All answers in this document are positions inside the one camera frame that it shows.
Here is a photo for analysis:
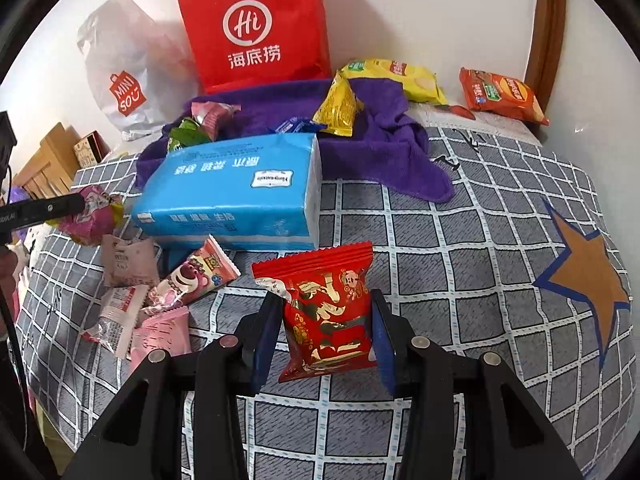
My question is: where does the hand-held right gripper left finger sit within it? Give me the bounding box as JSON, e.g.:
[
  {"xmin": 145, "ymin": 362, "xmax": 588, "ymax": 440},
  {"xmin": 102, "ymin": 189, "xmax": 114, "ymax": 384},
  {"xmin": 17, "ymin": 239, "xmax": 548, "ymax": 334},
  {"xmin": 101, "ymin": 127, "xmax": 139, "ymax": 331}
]
[{"xmin": 60, "ymin": 290, "xmax": 283, "ymax": 480}]

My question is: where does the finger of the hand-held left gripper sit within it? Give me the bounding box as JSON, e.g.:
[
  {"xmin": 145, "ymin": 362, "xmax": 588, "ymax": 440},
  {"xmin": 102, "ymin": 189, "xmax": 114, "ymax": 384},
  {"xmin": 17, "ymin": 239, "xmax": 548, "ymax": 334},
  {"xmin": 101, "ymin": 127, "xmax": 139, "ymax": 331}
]
[{"xmin": 15, "ymin": 193, "xmax": 86, "ymax": 226}]

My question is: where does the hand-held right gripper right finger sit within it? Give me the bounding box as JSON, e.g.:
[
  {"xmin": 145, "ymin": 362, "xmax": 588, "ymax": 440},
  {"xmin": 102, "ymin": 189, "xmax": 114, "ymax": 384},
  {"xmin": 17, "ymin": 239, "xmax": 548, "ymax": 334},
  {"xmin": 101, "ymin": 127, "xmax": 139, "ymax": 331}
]
[{"xmin": 369, "ymin": 290, "xmax": 583, "ymax": 480}]

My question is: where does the magenta snack packet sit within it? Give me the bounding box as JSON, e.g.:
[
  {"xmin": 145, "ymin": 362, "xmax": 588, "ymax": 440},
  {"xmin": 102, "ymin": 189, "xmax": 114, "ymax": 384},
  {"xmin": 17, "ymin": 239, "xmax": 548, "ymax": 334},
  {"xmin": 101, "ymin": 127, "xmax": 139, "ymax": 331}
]
[{"xmin": 47, "ymin": 185, "xmax": 125, "ymax": 247}]

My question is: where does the red snack packet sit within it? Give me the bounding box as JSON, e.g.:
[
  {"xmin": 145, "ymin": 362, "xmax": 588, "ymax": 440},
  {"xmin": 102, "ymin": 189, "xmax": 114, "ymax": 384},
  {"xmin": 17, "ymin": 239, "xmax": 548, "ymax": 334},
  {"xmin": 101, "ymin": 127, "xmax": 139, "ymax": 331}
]
[{"xmin": 251, "ymin": 241, "xmax": 378, "ymax": 385}]

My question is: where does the pale pink snack packet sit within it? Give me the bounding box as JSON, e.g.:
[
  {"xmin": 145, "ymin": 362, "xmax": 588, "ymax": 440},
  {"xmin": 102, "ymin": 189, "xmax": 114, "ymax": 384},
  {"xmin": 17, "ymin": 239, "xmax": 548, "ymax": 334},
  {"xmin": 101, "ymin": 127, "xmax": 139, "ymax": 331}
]
[
  {"xmin": 101, "ymin": 234, "xmax": 162, "ymax": 288},
  {"xmin": 129, "ymin": 306, "xmax": 191, "ymax": 376},
  {"xmin": 80, "ymin": 285, "xmax": 151, "ymax": 359}
]

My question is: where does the pink bear snack packet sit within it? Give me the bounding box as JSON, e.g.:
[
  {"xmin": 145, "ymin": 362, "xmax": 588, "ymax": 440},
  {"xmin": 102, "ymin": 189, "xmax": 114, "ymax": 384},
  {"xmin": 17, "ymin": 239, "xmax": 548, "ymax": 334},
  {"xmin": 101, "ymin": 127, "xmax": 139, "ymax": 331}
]
[{"xmin": 145, "ymin": 235, "xmax": 242, "ymax": 308}]

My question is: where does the green snack packet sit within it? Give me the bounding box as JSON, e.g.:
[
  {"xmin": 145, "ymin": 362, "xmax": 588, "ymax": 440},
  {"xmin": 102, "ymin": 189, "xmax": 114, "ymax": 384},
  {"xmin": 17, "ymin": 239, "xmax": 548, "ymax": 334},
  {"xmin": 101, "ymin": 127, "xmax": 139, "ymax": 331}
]
[{"xmin": 166, "ymin": 117, "xmax": 213, "ymax": 153}]

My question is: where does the purple towel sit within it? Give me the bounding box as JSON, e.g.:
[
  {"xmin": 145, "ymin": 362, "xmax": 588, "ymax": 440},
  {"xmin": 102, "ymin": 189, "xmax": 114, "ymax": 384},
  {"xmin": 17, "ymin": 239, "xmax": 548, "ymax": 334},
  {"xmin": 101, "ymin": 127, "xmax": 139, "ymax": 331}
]
[{"xmin": 136, "ymin": 79, "xmax": 456, "ymax": 204}]

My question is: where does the small blue snack packet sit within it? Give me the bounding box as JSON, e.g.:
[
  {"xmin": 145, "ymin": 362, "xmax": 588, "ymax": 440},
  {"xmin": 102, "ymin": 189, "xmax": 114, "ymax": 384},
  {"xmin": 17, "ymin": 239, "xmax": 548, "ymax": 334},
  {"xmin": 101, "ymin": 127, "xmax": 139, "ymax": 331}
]
[{"xmin": 272, "ymin": 116, "xmax": 321, "ymax": 135}]

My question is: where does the yellow snack packet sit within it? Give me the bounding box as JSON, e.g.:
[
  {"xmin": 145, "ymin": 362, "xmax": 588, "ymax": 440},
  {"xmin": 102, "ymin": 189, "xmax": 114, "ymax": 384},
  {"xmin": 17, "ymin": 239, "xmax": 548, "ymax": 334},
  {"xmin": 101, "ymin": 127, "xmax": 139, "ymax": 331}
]
[{"xmin": 312, "ymin": 71, "xmax": 365, "ymax": 138}]

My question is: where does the wooden headboard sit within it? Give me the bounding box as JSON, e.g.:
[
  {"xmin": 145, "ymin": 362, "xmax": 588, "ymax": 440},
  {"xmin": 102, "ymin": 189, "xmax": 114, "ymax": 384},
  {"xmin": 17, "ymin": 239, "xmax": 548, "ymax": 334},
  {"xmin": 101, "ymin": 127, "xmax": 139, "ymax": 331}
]
[{"xmin": 12, "ymin": 121, "xmax": 81, "ymax": 201}]

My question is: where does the patterned gift box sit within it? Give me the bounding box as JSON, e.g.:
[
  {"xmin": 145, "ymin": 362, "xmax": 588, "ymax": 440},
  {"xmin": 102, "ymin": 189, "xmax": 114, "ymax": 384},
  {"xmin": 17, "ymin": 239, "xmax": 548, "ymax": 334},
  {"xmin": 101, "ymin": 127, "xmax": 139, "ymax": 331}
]
[{"xmin": 73, "ymin": 131, "xmax": 112, "ymax": 168}]

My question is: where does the grey plaid tablecloth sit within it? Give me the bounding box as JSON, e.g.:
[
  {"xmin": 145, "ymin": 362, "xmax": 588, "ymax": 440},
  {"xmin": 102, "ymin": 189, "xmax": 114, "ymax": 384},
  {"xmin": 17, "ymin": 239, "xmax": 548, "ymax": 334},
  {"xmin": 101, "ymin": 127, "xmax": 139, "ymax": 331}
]
[{"xmin": 15, "ymin": 127, "xmax": 636, "ymax": 480}]

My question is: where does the white plastic shopping bag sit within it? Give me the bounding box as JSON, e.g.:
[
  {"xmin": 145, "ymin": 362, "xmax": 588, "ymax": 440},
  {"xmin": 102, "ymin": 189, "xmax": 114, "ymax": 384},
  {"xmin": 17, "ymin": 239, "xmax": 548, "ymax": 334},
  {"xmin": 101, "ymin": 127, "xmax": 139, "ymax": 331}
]
[{"xmin": 76, "ymin": 0, "xmax": 198, "ymax": 142}]

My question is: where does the blue tissue pack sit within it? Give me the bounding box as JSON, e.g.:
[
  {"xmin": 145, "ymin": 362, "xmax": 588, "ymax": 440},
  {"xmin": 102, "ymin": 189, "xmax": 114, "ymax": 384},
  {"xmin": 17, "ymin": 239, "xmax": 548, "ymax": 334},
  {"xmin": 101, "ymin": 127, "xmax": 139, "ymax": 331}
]
[{"xmin": 131, "ymin": 132, "xmax": 322, "ymax": 252}]

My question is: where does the red paper bag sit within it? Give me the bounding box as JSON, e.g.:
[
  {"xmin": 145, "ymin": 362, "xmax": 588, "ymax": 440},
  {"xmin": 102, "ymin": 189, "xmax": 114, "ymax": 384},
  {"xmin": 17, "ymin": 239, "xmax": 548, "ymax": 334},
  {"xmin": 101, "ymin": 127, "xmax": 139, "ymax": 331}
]
[{"xmin": 175, "ymin": 0, "xmax": 332, "ymax": 95}]

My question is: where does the yellow chip bag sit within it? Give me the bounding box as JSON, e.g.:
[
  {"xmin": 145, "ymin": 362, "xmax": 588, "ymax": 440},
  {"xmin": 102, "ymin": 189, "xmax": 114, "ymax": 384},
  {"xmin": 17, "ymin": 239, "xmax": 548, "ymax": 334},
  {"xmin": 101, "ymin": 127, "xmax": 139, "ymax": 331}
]
[{"xmin": 341, "ymin": 58, "xmax": 447, "ymax": 106}]

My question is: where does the orange chip bag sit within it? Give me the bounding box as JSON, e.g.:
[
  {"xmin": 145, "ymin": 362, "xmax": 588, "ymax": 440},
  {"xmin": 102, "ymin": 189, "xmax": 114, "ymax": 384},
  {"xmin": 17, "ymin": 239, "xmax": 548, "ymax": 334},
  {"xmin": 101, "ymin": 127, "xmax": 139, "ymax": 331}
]
[{"xmin": 459, "ymin": 66, "xmax": 550, "ymax": 126}]

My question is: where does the brown wooden door frame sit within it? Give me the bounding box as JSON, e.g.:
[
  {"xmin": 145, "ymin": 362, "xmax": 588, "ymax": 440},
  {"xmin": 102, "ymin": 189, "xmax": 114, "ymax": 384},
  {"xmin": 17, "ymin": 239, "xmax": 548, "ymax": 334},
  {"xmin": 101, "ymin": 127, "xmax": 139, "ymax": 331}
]
[{"xmin": 525, "ymin": 0, "xmax": 567, "ymax": 111}]

